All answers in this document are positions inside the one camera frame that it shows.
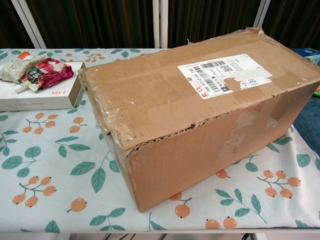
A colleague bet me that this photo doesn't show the brown cardboard shipping box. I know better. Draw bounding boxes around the brown cardboard shipping box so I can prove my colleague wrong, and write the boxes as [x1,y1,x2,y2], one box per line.
[78,26,320,213]

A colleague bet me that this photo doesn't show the flat white carton box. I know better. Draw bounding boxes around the flat white carton box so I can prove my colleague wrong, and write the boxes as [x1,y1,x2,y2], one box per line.
[0,61,87,113]

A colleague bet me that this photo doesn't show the blue cookie box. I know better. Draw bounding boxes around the blue cookie box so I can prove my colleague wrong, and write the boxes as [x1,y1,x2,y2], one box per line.
[292,47,320,66]

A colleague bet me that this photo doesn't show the floral fruit print tablecloth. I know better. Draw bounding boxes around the floral fruit print tablecloth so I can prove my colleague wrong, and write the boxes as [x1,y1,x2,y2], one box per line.
[0,47,320,235]

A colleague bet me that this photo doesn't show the red pink snack bag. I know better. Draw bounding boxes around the red pink snack bag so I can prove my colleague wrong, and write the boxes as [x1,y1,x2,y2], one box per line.
[37,57,75,89]

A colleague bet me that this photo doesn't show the dark pleated curtain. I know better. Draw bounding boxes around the dark pleated curtain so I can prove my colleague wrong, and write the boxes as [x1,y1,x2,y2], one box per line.
[0,0,320,50]

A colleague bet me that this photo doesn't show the black spouted drink pouch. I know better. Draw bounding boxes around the black spouted drink pouch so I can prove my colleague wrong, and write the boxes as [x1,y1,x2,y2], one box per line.
[14,67,45,93]

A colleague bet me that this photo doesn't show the dark blue table mat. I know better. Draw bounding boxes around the dark blue table mat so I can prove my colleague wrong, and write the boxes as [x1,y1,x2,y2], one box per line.
[291,47,320,158]

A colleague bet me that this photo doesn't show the white beige snack bag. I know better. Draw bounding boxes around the white beige snack bag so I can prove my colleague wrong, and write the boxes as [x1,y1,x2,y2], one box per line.
[0,55,46,84]

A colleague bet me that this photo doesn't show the white upright frame post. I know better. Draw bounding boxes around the white upright frame post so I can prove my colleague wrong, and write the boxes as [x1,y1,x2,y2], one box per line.
[152,0,169,49]

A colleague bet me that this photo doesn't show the white slanted frame post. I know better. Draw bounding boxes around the white slanted frame post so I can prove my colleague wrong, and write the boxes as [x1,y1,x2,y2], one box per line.
[11,0,47,49]
[252,0,275,29]

